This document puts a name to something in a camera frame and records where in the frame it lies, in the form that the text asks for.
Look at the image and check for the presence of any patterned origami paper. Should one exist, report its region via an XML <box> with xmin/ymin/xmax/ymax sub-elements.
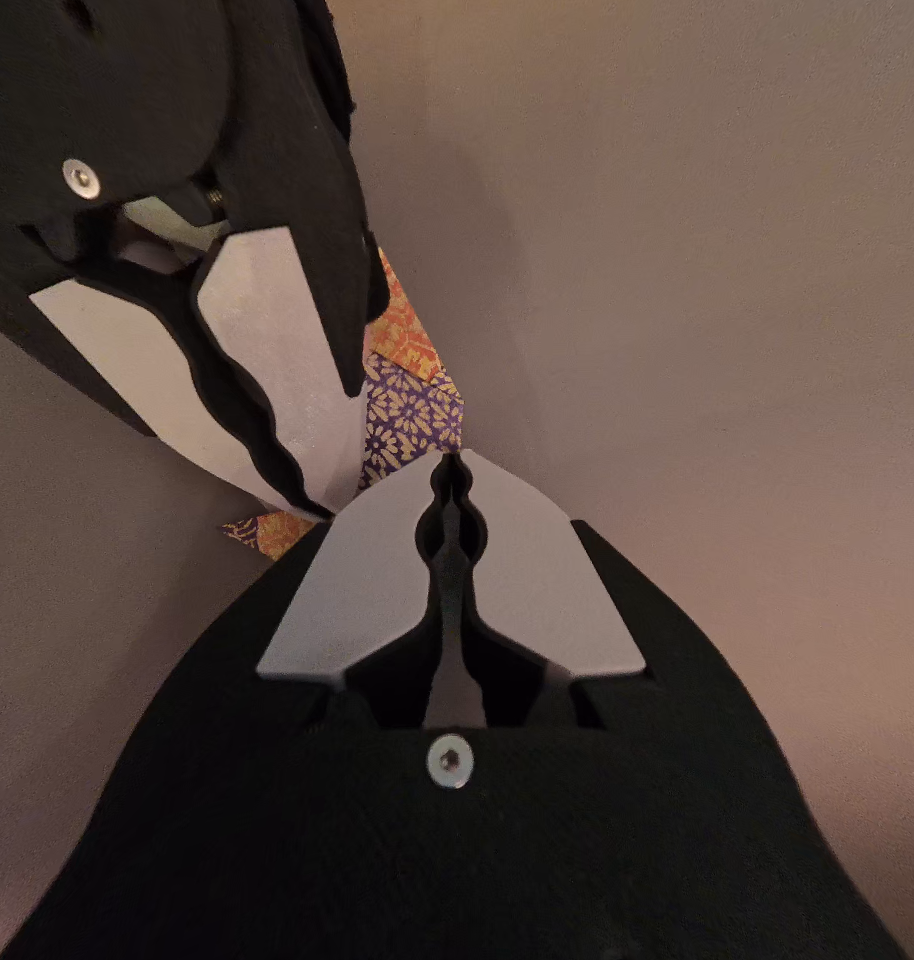
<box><xmin>223</xmin><ymin>246</ymin><xmax>467</xmax><ymax>564</ymax></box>

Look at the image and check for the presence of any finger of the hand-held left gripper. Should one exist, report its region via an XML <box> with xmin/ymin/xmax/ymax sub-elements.
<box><xmin>193</xmin><ymin>223</ymin><xmax>371</xmax><ymax>515</ymax></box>
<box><xmin>28</xmin><ymin>258</ymin><xmax>334</xmax><ymax>522</ymax></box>

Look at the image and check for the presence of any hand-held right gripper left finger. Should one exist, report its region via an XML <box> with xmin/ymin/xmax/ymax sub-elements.
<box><xmin>256</xmin><ymin>452</ymin><xmax>455</xmax><ymax>693</ymax></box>

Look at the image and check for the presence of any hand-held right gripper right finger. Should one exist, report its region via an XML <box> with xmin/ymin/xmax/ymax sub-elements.
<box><xmin>455</xmin><ymin>448</ymin><xmax>648</xmax><ymax>693</ymax></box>

